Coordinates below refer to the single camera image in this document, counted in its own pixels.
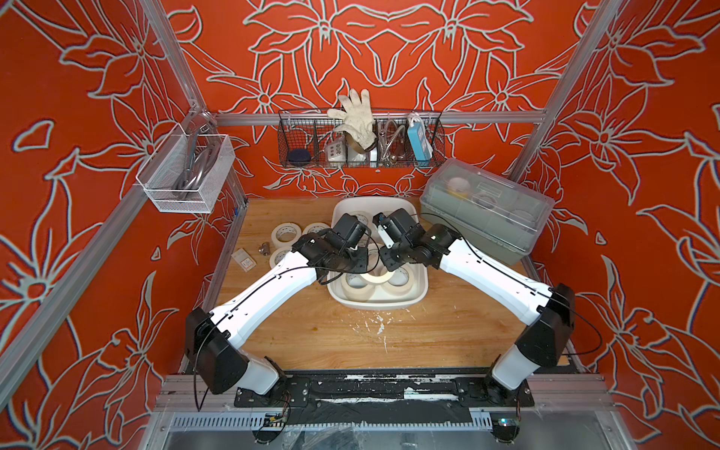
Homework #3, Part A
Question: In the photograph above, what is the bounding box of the beige masking tape roll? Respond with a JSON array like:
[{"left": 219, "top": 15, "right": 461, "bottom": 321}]
[
  {"left": 340, "top": 274, "right": 375, "bottom": 302},
  {"left": 303, "top": 222, "right": 330, "bottom": 234},
  {"left": 269, "top": 247, "right": 292, "bottom": 268},
  {"left": 271, "top": 222, "right": 303, "bottom": 249},
  {"left": 381, "top": 266, "right": 416, "bottom": 297},
  {"left": 360, "top": 249, "right": 394, "bottom": 285},
  {"left": 350, "top": 211, "right": 371, "bottom": 227}
]

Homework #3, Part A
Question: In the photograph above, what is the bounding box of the white plastic storage tray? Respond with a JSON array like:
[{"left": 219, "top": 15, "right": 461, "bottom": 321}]
[{"left": 328, "top": 197, "right": 429, "bottom": 311}]

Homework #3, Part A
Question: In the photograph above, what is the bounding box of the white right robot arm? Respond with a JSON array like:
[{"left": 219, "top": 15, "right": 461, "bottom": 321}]
[{"left": 372, "top": 209, "right": 576, "bottom": 403}]

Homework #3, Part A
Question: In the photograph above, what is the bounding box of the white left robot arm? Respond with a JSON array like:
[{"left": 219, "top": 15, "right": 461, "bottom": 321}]
[{"left": 185, "top": 214, "right": 371, "bottom": 395}]

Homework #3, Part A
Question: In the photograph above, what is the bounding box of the blue white box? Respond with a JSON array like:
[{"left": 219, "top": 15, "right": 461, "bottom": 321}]
[{"left": 407, "top": 112, "right": 433, "bottom": 167}]

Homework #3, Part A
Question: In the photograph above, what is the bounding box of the translucent lidded storage box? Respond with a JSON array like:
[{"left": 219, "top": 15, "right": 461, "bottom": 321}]
[{"left": 420, "top": 159, "right": 555, "bottom": 266}]

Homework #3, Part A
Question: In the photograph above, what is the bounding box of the small clear plastic packet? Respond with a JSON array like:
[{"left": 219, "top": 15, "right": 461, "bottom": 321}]
[{"left": 232, "top": 249, "right": 257, "bottom": 272}]

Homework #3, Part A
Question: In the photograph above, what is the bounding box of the white power adapter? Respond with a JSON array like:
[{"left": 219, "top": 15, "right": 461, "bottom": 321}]
[{"left": 324, "top": 138, "right": 347, "bottom": 166}]

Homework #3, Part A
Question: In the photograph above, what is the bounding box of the dark blue round object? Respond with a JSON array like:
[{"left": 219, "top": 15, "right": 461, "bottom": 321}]
[{"left": 287, "top": 148, "right": 312, "bottom": 167}]

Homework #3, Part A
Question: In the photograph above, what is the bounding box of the white work glove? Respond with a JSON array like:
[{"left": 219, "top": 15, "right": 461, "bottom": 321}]
[{"left": 326, "top": 89, "right": 377, "bottom": 152}]

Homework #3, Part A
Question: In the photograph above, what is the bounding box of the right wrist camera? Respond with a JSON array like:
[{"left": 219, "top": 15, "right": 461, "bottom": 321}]
[{"left": 373, "top": 213, "right": 395, "bottom": 249}]

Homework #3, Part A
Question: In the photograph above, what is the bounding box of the black wire wall basket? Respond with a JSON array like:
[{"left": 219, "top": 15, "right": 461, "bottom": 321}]
[{"left": 277, "top": 109, "right": 447, "bottom": 169}]

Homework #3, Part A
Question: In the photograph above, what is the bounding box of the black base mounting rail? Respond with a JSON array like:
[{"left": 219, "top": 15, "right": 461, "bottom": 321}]
[{"left": 234, "top": 367, "right": 536, "bottom": 408}]

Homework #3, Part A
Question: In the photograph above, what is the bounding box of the white mesh wall basket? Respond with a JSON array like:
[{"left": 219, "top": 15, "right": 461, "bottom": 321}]
[{"left": 136, "top": 125, "right": 234, "bottom": 214}]

